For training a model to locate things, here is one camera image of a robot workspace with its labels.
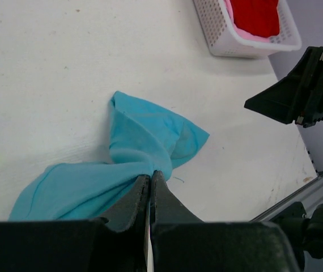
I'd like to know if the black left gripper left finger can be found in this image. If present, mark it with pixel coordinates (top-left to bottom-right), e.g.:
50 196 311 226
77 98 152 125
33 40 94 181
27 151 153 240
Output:
0 176 150 271

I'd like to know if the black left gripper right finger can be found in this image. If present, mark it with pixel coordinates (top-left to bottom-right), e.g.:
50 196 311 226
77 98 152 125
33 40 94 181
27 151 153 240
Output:
150 171 300 271

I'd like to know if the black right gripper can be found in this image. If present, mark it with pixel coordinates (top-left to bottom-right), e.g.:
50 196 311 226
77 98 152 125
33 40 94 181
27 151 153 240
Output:
244 46 323 128

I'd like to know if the turquoise t shirt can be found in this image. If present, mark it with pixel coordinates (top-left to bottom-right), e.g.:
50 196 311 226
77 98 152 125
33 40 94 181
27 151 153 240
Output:
9 91 209 221

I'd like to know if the pink t shirt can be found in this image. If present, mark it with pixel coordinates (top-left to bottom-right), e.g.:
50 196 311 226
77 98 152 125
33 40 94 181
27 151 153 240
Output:
224 0 270 43

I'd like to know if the red t shirt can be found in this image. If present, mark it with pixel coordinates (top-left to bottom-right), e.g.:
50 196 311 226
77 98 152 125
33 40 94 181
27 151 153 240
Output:
230 0 280 38

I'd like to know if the white plastic laundry basket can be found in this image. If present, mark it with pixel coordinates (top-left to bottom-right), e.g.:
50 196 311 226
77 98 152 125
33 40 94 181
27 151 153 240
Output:
193 1 302 58

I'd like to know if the aluminium mounting rail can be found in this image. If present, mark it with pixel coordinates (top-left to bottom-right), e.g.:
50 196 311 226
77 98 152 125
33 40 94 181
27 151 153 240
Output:
252 171 323 222

